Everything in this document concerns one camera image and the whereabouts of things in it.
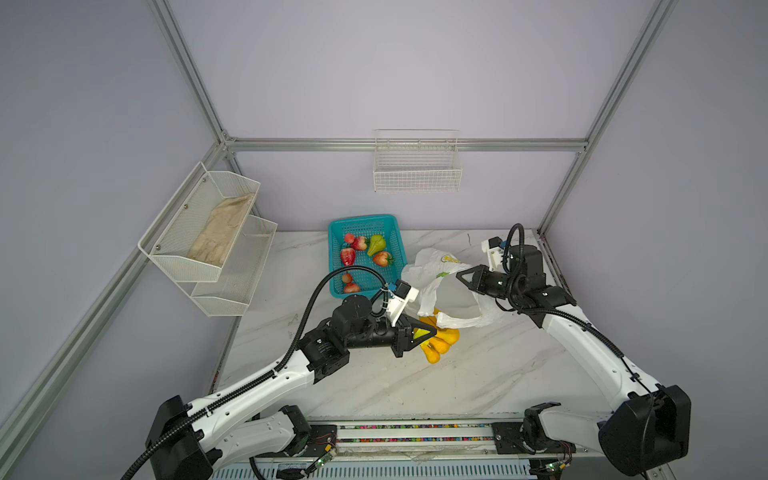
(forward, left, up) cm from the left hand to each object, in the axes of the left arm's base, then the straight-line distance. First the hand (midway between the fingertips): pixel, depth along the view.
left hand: (432, 333), depth 63 cm
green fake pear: (+47, +14, -22) cm, 54 cm away
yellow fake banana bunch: (-1, -2, -3) cm, 4 cm away
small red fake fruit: (+29, +23, -25) cm, 45 cm away
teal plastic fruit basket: (+51, +29, -22) cm, 63 cm away
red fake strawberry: (+47, +21, -23) cm, 57 cm away
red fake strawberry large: (+41, +25, -23) cm, 54 cm away
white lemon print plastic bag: (+11, -5, -3) cm, 12 cm away
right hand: (+18, -8, -3) cm, 20 cm away
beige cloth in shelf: (+29, +56, +2) cm, 63 cm away
